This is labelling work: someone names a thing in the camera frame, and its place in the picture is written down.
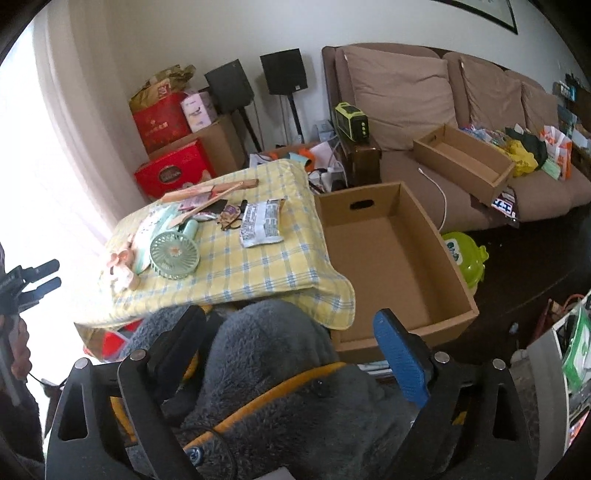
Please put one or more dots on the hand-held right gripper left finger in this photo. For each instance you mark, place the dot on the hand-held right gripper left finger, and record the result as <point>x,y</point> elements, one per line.
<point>182,337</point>

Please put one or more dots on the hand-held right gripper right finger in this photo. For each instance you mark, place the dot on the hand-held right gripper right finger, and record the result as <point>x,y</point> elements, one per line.
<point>401,360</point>

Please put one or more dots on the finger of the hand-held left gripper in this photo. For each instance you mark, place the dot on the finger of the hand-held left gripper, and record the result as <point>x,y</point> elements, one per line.
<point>41,268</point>
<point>44,287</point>

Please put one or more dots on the green handheld fan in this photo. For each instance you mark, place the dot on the green handheld fan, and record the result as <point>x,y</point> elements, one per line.
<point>173,254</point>

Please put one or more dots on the large cardboard box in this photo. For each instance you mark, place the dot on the large cardboard box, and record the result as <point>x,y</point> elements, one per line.
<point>383,258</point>

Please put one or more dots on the printed round paper fan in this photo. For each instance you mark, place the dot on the printed round paper fan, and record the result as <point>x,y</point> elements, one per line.
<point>152,230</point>

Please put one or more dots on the small wooden folding fan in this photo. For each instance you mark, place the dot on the small wooden folding fan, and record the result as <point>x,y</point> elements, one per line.
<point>203,208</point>

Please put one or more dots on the silver snack packet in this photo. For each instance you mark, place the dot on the silver snack packet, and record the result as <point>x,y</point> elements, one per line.
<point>261,224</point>

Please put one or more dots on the person's left forearm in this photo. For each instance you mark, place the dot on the person's left forearm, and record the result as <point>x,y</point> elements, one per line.
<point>18,424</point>

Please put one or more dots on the person's left hand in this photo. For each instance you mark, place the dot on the person's left hand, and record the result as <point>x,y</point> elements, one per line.
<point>21,346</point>

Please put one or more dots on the pink plush toy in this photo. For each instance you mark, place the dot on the pink plush toy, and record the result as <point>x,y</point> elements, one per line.
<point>121,270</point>

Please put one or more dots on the yellow checked pillow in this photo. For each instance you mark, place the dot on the yellow checked pillow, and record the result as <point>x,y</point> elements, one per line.
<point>258,272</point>

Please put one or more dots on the green toy pot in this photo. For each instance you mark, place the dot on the green toy pot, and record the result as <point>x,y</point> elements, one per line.
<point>461,258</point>

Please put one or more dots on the small black object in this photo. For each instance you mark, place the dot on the small black object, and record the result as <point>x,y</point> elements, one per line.
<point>219,207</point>

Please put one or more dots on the pink red packet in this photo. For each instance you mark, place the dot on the pink red packet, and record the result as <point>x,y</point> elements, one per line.
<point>196,203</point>

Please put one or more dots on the white plastic bin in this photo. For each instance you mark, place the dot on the white plastic bin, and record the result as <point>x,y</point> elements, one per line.
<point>545,369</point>

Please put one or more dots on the large wooden folding fan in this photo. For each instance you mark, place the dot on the large wooden folding fan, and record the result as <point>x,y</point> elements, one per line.
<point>217,188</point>

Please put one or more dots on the red chocolate gift box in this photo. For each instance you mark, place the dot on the red chocolate gift box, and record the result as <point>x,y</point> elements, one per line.
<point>171,173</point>

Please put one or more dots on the white curtain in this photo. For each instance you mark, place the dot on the white curtain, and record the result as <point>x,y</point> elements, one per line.
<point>92,115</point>

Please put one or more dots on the green white packet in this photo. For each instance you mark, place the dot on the green white packet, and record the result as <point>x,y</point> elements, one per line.
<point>577,355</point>

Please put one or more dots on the black white snack packet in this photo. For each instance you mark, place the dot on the black white snack packet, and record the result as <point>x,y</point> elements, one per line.
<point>504,205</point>

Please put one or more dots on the red gift bag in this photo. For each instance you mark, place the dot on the red gift bag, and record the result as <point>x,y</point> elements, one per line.
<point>159,124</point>

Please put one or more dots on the brown sofa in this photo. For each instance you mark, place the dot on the brown sofa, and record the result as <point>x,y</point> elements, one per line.
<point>415,170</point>

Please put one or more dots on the printed paper sheet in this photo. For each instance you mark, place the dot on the printed paper sheet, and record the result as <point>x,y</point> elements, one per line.
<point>258,160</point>

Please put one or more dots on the brown closed carton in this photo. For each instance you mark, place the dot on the brown closed carton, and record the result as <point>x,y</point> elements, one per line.
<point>221,143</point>

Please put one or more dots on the shallow cardboard box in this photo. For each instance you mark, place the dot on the shallow cardboard box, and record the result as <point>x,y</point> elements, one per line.
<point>461,159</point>

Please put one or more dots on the open cardboard box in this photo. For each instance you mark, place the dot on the open cardboard box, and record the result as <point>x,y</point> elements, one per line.
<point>332,159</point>

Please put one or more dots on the orange teal device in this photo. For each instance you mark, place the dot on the orange teal device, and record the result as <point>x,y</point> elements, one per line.
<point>295,157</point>

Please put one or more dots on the black speaker stand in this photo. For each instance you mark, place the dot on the black speaker stand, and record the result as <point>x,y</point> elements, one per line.
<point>249,131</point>
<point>295,117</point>

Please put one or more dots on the crumpled brown paper bag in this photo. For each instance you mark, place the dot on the crumpled brown paper bag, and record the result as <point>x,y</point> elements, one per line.
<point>161,81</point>

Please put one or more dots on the yellow plastic bag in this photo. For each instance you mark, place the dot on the yellow plastic bag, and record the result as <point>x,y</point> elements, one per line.
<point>519,154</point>

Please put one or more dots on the pile of colourful packets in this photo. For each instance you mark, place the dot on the pile of colourful packets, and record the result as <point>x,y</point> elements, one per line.
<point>485,136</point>

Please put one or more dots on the grey blue small box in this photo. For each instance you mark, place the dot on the grey blue small box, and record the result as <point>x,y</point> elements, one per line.
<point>325,131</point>

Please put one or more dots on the green portable radio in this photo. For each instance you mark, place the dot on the green portable radio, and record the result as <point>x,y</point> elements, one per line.
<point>351,122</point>

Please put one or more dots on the dark green bag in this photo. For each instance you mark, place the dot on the dark green bag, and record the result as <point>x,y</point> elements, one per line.
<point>535,145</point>

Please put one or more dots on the black speaker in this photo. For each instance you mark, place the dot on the black speaker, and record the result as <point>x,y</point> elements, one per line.
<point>282,71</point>
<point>229,85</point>

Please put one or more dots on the large brown sofa cushion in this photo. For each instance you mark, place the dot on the large brown sofa cushion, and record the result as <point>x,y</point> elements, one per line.
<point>401,97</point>

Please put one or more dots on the orange white paper bag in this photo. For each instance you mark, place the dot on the orange white paper bag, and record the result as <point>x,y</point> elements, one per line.
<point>558,147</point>

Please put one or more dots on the medium brown sofa cushion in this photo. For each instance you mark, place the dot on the medium brown sofa cushion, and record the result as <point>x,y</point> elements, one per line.
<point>494,92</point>

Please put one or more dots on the small brown sofa cushion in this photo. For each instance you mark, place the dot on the small brown sofa cushion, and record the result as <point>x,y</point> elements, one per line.
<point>540,106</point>

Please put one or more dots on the cluttered dark shelf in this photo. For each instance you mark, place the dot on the cluttered dark shelf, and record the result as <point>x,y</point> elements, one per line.
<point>577,120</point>

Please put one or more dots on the framed wall picture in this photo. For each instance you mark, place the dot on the framed wall picture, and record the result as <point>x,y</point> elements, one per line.
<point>498,21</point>

